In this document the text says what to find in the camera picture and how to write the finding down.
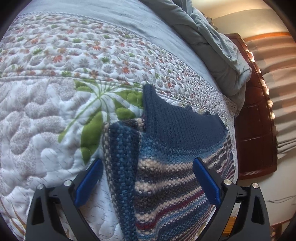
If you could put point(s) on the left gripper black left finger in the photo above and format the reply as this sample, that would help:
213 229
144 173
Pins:
43 222

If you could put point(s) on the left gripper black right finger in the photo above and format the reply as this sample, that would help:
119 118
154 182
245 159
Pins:
252 221

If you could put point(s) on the striped blue knitted sweater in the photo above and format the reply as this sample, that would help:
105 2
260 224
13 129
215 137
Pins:
149 168

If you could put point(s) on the dark wooden headboard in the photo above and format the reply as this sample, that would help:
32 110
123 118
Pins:
254 127

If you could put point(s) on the floral quilted bedspread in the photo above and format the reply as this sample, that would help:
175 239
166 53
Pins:
67 67

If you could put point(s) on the beige curtain behind headboard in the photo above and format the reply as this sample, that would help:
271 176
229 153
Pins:
274 54

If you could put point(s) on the grey crumpled duvet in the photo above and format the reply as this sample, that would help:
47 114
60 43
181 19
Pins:
220 55

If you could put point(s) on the patterned cloth beside pillow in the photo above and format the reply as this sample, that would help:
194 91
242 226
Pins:
210 21

